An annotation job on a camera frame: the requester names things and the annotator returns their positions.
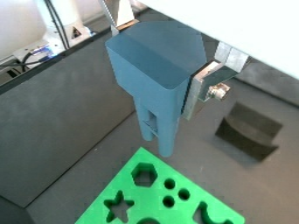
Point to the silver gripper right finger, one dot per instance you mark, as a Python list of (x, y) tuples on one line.
[(207, 81)]

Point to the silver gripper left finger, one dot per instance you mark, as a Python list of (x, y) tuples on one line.
[(118, 13)]

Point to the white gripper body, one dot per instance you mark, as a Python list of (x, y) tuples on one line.
[(260, 27)]

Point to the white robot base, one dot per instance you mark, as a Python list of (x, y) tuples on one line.
[(64, 31)]

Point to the black curved fixture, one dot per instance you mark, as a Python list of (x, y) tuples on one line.
[(249, 131)]

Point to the green shape sorter block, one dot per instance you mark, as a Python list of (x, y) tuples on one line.
[(149, 193)]

